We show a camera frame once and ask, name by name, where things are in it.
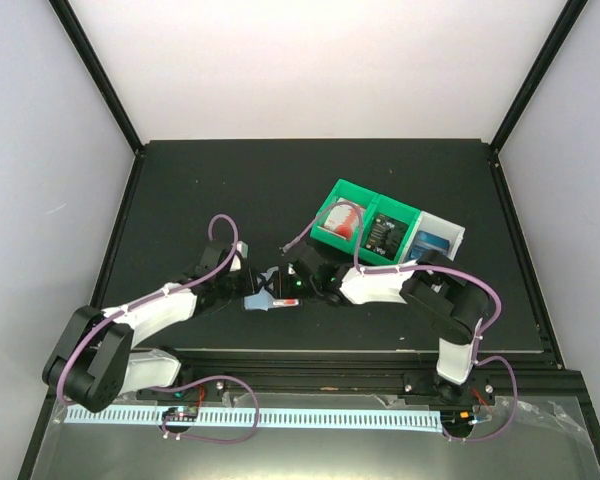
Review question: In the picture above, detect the black leather card holder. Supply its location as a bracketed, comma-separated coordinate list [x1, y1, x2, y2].
[242, 266, 303, 312]

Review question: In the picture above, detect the blue card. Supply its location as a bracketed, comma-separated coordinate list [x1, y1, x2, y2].
[409, 231, 450, 260]

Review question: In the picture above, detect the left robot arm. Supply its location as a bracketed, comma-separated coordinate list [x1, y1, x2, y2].
[42, 241, 264, 413]

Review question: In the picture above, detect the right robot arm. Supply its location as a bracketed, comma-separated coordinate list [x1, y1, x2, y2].
[267, 244, 490, 405]

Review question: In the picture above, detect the red white card stack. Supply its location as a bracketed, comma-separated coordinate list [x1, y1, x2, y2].
[321, 197, 366, 241]

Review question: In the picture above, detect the black vip card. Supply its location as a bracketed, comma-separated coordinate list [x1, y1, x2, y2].
[363, 213, 408, 260]

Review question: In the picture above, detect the green bin left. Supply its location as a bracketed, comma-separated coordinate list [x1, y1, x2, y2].
[310, 179, 379, 254]

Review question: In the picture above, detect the green bin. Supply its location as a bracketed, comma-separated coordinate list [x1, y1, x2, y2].
[359, 195, 421, 266]
[310, 179, 379, 254]

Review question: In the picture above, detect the green bin middle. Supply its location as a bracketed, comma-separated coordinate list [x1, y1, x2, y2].
[359, 195, 421, 266]

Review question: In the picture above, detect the left circuit board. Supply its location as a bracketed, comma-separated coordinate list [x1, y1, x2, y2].
[162, 406, 198, 425]

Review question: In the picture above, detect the circuit board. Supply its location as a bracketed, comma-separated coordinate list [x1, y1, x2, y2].
[162, 406, 198, 425]
[440, 406, 493, 431]

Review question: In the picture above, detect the white bin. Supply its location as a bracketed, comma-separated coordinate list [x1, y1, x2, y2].
[399, 211, 466, 262]

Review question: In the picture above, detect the right circuit board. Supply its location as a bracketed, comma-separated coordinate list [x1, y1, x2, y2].
[440, 406, 493, 431]

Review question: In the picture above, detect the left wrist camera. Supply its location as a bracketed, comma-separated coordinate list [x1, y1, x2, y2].
[229, 241, 249, 272]

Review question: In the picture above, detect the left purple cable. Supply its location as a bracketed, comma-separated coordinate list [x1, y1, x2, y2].
[57, 213, 259, 444]

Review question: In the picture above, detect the purple cable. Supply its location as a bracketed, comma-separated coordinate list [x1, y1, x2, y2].
[279, 201, 520, 445]
[57, 213, 259, 444]

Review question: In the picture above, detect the white slotted cable duct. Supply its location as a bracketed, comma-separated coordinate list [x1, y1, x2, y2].
[64, 405, 442, 433]

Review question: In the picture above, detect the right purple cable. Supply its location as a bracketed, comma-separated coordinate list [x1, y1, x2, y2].
[279, 201, 520, 445]

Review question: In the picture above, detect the black aluminium frame rail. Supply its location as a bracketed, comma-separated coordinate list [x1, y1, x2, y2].
[54, 349, 586, 401]

